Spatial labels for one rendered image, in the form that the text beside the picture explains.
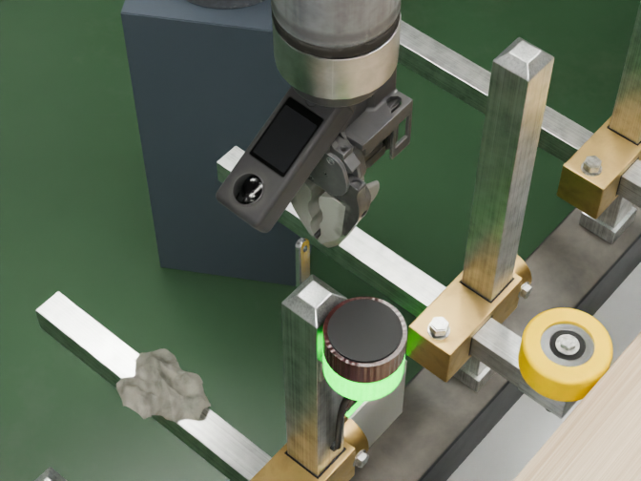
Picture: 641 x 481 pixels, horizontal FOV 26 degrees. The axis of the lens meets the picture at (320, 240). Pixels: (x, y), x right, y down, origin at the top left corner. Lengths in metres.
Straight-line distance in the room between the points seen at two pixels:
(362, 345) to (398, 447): 0.43
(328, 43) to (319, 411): 0.31
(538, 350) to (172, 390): 0.32
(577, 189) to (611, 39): 1.38
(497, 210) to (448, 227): 1.23
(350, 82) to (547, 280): 0.62
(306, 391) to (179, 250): 1.27
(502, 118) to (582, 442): 0.28
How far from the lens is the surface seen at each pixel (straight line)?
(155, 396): 1.25
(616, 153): 1.44
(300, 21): 0.94
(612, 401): 1.23
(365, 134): 1.05
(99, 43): 2.77
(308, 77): 0.97
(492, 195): 1.21
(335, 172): 1.05
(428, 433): 1.42
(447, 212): 2.47
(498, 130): 1.15
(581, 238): 1.58
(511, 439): 1.52
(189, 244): 2.33
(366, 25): 0.94
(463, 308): 1.31
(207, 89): 2.02
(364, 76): 0.97
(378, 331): 0.99
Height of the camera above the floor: 1.94
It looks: 53 degrees down
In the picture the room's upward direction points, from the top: straight up
